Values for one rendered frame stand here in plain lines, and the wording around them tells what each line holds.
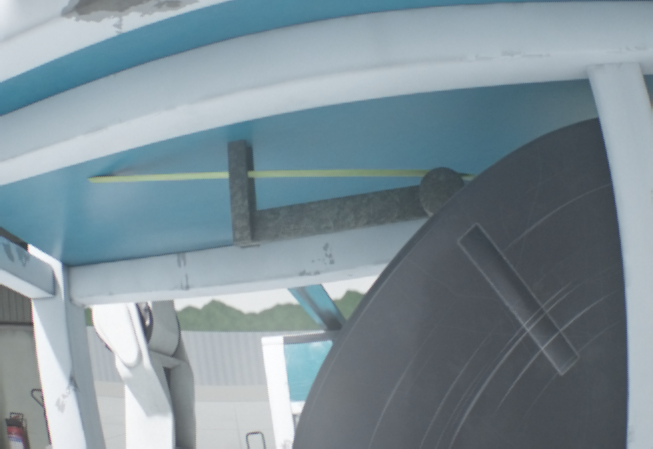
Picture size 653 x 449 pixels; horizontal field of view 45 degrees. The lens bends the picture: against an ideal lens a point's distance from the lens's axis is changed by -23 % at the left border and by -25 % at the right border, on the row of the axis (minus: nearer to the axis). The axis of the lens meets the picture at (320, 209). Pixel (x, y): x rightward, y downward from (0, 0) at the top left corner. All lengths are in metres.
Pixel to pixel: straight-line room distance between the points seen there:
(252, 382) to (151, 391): 10.59
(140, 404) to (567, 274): 1.25
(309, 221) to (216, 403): 11.62
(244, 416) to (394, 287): 11.69
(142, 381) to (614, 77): 1.29
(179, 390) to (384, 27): 1.32
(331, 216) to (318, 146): 0.06
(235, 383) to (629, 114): 11.82
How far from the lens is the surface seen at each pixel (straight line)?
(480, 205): 0.50
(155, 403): 1.65
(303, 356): 2.46
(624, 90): 0.48
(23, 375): 12.84
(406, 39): 0.47
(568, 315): 0.49
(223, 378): 12.25
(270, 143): 0.65
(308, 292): 2.07
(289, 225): 0.62
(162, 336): 1.70
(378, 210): 0.61
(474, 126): 0.65
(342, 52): 0.48
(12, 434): 12.22
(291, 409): 2.45
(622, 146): 0.47
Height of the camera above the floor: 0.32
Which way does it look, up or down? 17 degrees up
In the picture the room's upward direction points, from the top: 5 degrees counter-clockwise
